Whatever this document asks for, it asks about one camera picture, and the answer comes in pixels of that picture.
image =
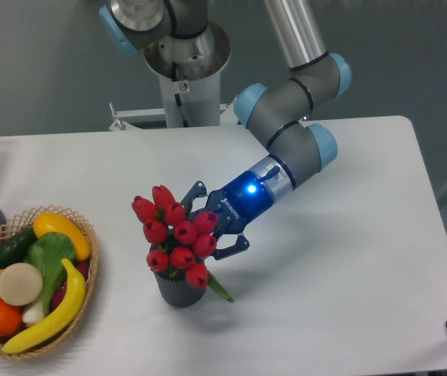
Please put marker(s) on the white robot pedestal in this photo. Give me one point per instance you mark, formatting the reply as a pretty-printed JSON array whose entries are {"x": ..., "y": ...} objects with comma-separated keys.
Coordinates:
[{"x": 185, "y": 104}]

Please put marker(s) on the yellow squash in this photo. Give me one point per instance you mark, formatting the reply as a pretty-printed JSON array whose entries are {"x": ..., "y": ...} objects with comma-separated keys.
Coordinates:
[{"x": 48, "y": 222}]

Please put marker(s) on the purple eggplant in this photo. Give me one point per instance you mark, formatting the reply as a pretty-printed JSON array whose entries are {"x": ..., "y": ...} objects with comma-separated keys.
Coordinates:
[{"x": 83, "y": 268}]

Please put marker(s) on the woven wicker basket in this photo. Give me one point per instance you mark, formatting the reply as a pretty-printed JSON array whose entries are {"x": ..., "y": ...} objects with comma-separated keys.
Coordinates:
[{"x": 24, "y": 220}]

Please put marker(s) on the beige round disc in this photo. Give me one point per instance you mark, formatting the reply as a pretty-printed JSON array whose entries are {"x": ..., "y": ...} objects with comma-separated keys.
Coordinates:
[{"x": 20, "y": 284}]

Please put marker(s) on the dark grey ribbed vase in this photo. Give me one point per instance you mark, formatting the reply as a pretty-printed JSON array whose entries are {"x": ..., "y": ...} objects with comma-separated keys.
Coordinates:
[{"x": 181, "y": 276}]

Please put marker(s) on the yellow banana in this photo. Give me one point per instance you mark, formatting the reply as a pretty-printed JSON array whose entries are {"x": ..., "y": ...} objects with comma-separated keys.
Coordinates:
[{"x": 57, "y": 320}]

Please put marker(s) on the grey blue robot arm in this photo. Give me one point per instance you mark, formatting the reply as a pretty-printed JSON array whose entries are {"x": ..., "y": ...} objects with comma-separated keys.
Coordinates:
[{"x": 187, "y": 51}]

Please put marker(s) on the red tulip bouquet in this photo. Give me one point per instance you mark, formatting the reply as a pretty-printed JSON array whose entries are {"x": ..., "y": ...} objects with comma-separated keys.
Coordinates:
[{"x": 165, "y": 224}]

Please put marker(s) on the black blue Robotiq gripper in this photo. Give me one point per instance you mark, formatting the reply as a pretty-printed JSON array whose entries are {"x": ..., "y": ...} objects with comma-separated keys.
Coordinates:
[{"x": 237, "y": 204}]

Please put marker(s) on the green cucumber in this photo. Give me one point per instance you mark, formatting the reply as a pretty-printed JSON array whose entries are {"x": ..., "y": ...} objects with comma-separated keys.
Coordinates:
[{"x": 14, "y": 249}]

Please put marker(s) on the green bok choy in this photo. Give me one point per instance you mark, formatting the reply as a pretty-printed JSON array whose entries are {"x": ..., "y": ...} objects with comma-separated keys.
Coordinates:
[{"x": 46, "y": 255}]

